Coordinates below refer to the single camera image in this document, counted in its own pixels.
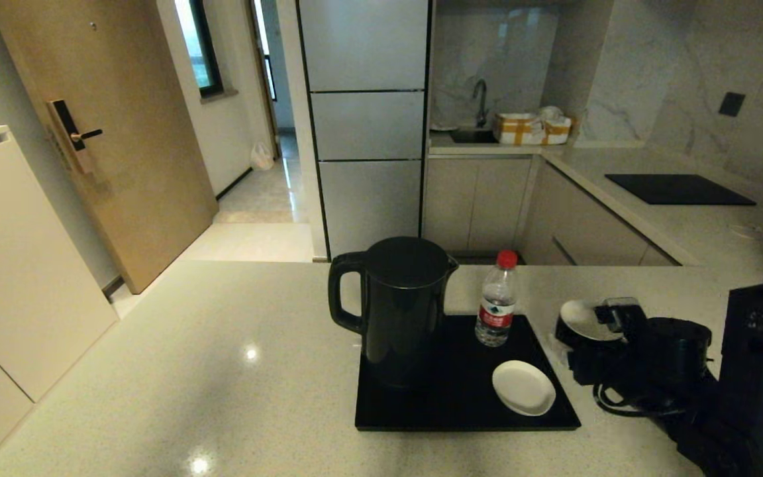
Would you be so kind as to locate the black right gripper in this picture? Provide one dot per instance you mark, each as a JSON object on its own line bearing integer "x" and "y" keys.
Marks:
{"x": 660, "y": 361}

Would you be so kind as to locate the black cup white inside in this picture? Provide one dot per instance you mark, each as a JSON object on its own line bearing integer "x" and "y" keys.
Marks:
{"x": 580, "y": 319}

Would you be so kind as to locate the clear water bottle red cap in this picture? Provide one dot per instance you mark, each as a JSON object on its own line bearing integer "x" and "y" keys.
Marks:
{"x": 495, "y": 318}

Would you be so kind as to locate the black electric kettle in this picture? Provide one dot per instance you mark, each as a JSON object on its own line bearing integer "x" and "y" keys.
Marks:
{"x": 398, "y": 311}

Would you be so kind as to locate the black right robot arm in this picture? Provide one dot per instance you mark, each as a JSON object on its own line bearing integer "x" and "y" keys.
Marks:
{"x": 762, "y": 371}

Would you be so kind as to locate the beige base cabinet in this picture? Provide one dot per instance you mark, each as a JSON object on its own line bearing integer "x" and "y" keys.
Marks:
{"x": 474, "y": 205}
{"x": 587, "y": 228}

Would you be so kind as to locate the small white saucer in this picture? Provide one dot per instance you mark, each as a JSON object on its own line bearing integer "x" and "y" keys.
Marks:
{"x": 524, "y": 387}

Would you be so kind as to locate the black induction cooktop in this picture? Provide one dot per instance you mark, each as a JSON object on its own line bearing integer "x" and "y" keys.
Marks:
{"x": 676, "y": 189}

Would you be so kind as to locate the cardboard box yellow tape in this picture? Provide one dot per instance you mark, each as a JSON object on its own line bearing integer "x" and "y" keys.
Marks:
{"x": 557, "y": 131}

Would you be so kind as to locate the black rectangular tray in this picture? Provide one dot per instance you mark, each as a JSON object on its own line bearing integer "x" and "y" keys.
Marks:
{"x": 448, "y": 404}

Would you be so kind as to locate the yellow striped white box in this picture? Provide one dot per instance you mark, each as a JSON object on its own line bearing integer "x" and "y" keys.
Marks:
{"x": 516, "y": 129}

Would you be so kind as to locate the white crumpled bag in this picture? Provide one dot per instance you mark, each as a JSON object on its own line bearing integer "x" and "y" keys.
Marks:
{"x": 549, "y": 112}

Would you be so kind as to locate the steel kitchen sink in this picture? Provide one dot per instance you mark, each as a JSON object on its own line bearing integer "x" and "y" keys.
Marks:
{"x": 473, "y": 136}

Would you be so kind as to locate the dark kitchen faucet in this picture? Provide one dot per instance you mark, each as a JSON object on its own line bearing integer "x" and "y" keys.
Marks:
{"x": 481, "y": 98}

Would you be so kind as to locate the tall grey refrigerator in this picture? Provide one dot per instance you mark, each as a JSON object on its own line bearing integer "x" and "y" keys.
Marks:
{"x": 368, "y": 132}

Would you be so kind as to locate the white plastic bag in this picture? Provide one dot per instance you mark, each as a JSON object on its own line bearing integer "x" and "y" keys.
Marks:
{"x": 261, "y": 158}

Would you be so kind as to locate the dark framed window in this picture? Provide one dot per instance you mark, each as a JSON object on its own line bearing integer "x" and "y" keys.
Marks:
{"x": 204, "y": 53}

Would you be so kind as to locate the light wooden door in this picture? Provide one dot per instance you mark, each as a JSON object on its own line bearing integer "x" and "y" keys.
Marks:
{"x": 123, "y": 132}

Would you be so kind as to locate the white storage cabinet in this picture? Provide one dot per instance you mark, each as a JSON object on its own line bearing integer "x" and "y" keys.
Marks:
{"x": 17, "y": 265}

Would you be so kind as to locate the black wall socket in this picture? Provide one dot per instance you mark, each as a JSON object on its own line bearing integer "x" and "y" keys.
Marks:
{"x": 731, "y": 104}

